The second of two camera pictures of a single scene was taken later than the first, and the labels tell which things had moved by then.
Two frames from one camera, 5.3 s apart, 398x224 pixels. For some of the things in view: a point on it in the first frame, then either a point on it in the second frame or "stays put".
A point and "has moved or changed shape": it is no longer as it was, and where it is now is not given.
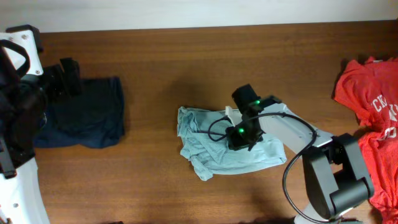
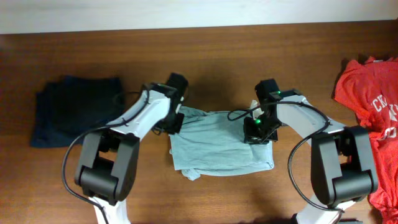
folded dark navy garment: x=94 y=118 stays put
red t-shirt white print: x=371 y=88 stays put
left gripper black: x=59 y=73 → x=177 y=126
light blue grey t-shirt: x=204 y=145 has moved or changed shape
